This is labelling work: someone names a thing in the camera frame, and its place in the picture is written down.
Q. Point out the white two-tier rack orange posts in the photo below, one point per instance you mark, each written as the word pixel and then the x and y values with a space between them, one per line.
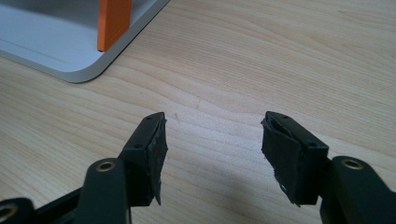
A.
pixel 46 43

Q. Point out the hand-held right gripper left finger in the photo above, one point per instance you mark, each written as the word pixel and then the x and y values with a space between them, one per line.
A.
pixel 141 168

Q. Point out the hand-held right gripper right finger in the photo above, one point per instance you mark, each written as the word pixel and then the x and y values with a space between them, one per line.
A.
pixel 292 161

